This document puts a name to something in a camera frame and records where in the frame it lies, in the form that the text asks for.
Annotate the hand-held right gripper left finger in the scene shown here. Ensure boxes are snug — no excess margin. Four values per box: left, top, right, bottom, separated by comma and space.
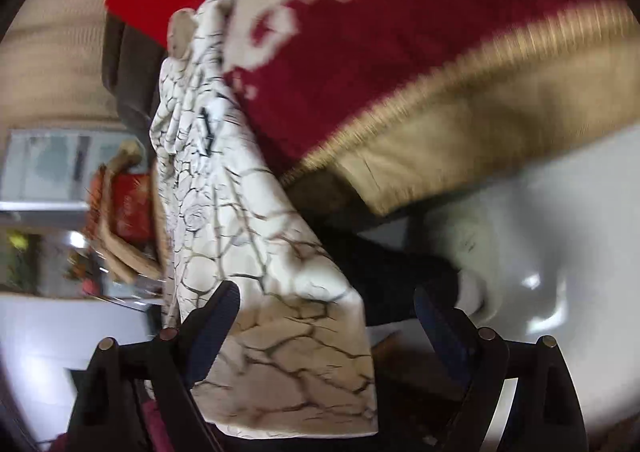
65, 279, 242, 452

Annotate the window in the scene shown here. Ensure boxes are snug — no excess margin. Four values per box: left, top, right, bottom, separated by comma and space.
5, 129, 151, 203

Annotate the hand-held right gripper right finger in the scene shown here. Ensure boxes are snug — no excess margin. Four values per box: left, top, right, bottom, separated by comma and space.
414, 284, 588, 452

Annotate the dark brown furniture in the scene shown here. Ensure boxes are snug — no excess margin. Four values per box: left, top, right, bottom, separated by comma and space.
100, 12, 168, 133

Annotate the white marble-pattern pillow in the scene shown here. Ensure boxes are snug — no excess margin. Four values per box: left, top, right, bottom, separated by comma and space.
149, 0, 378, 438

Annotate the woven basket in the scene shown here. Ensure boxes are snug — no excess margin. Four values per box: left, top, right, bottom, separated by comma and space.
85, 142, 166, 283

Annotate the dark cloth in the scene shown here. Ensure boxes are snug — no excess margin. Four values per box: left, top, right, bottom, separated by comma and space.
320, 219, 461, 325

